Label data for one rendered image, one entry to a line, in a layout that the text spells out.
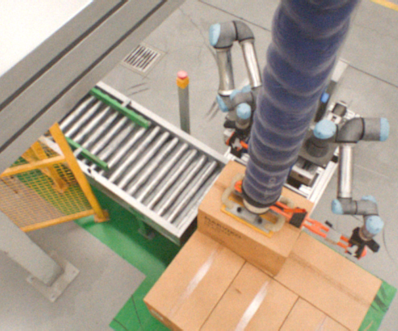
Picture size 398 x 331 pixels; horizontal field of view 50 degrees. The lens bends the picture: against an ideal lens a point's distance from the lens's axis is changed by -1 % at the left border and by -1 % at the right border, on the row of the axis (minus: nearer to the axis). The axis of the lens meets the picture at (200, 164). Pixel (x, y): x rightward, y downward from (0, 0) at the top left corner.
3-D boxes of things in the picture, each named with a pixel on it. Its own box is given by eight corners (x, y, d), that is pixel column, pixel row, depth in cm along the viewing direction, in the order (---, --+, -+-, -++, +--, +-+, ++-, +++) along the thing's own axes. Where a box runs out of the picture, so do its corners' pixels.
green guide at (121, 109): (7, 42, 376) (3, 35, 368) (16, 35, 380) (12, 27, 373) (147, 130, 331) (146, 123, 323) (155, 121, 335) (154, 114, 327)
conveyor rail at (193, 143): (20, 48, 393) (12, 33, 376) (24, 45, 395) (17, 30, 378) (228, 178, 328) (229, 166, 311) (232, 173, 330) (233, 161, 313)
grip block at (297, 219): (286, 222, 242) (288, 219, 237) (293, 209, 246) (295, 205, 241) (299, 230, 240) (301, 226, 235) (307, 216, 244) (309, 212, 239)
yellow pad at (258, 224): (219, 210, 257) (220, 207, 252) (228, 198, 261) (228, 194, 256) (270, 238, 248) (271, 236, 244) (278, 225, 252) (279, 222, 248)
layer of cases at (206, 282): (149, 310, 305) (142, 299, 270) (226, 207, 344) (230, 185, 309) (294, 421, 272) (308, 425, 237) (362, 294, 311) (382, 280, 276)
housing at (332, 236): (323, 240, 237) (325, 237, 233) (328, 230, 240) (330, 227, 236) (335, 246, 236) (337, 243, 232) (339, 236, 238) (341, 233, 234)
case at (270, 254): (197, 230, 292) (197, 207, 257) (226, 186, 309) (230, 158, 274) (276, 276, 277) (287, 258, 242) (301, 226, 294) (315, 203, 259)
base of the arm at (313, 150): (310, 133, 272) (314, 124, 264) (332, 144, 268) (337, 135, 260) (300, 150, 266) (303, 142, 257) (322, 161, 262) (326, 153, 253)
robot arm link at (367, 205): (355, 194, 210) (358, 214, 205) (378, 194, 210) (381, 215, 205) (351, 200, 217) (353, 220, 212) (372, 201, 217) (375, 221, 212)
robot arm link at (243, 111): (248, 100, 236) (253, 111, 232) (246, 111, 246) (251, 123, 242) (234, 103, 235) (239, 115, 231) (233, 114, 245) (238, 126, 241)
